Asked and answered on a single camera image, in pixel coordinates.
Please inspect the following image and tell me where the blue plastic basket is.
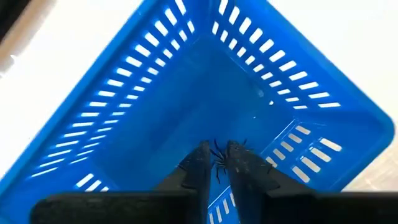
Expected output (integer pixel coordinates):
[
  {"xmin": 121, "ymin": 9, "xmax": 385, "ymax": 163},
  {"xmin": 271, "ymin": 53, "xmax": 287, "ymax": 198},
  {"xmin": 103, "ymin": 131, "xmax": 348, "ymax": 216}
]
[{"xmin": 0, "ymin": 0, "xmax": 396, "ymax": 224}]

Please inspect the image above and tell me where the black plastic spider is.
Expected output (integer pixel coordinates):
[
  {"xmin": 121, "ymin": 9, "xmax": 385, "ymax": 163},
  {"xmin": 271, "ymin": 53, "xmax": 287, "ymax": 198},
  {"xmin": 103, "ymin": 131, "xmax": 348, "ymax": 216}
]
[{"xmin": 208, "ymin": 138, "xmax": 249, "ymax": 185}]

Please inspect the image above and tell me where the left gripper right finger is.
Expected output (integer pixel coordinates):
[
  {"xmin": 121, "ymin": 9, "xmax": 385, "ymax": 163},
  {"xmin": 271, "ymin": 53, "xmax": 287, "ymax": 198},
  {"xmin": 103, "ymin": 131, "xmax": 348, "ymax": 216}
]
[{"xmin": 225, "ymin": 139, "xmax": 315, "ymax": 224}]

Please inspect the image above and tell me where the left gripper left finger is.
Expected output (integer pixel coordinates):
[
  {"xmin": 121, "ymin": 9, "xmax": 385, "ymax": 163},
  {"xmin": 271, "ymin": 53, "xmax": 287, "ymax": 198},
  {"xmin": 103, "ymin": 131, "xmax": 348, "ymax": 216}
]
[{"xmin": 154, "ymin": 139, "xmax": 213, "ymax": 224}]

